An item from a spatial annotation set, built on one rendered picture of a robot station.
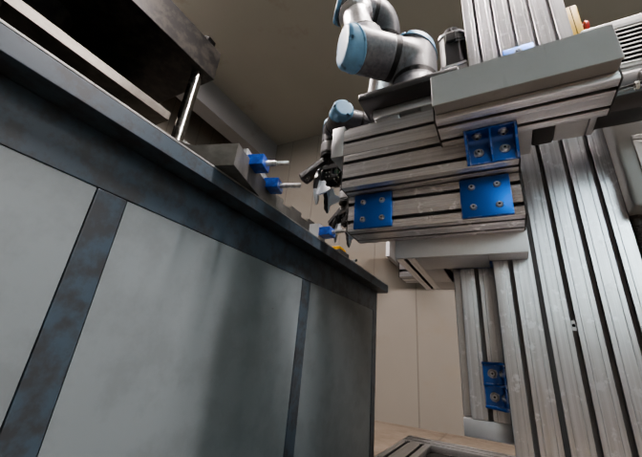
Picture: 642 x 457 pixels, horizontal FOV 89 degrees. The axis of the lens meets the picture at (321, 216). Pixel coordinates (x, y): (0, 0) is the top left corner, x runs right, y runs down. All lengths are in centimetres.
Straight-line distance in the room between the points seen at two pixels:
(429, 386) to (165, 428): 253
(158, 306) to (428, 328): 262
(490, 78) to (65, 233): 71
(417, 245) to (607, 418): 43
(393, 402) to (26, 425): 278
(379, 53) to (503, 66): 35
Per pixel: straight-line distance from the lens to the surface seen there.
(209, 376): 78
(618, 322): 82
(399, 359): 312
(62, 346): 61
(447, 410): 306
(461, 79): 67
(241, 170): 73
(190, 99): 192
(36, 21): 177
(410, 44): 96
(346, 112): 114
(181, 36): 200
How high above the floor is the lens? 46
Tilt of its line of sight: 23 degrees up
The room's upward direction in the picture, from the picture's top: 5 degrees clockwise
